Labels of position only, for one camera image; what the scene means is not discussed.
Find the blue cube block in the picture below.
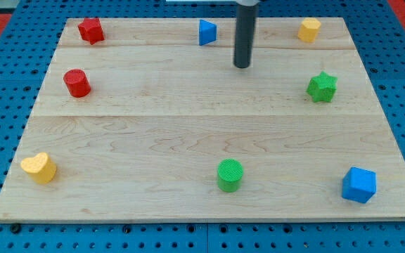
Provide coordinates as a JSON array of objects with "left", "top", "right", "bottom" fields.
[{"left": 342, "top": 167, "right": 377, "bottom": 204}]

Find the blue triangle block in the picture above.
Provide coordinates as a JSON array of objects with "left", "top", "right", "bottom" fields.
[{"left": 198, "top": 20, "right": 217, "bottom": 46}]

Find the yellow hexagon block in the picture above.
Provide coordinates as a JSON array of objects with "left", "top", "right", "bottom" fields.
[{"left": 297, "top": 18, "right": 321, "bottom": 43}]

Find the wooden board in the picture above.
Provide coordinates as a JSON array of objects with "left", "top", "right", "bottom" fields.
[{"left": 0, "top": 18, "right": 405, "bottom": 223}]

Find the green star block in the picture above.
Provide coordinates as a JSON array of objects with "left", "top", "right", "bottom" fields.
[{"left": 306, "top": 71, "right": 338, "bottom": 103}]

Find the red cylinder block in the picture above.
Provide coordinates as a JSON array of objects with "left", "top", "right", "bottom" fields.
[{"left": 63, "top": 69, "right": 91, "bottom": 98}]

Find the green cylinder block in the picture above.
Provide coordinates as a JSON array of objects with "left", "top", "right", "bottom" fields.
[{"left": 217, "top": 159, "right": 243, "bottom": 193}]

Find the yellow heart block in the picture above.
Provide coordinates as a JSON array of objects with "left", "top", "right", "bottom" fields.
[{"left": 20, "top": 153, "right": 57, "bottom": 184}]

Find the red star block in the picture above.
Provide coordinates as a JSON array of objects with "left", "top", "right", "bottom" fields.
[{"left": 78, "top": 18, "right": 105, "bottom": 45}]

